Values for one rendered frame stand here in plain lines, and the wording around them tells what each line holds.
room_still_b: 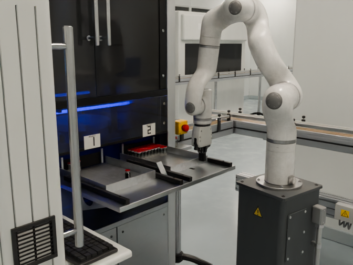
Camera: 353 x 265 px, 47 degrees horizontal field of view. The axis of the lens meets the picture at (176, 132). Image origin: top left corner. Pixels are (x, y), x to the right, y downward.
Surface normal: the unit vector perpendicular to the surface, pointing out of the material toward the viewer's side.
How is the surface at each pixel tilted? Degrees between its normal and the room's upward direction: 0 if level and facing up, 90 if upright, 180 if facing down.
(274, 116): 127
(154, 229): 90
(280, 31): 90
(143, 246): 90
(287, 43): 90
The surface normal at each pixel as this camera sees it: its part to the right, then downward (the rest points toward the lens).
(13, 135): 0.73, 0.15
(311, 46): -0.68, 0.15
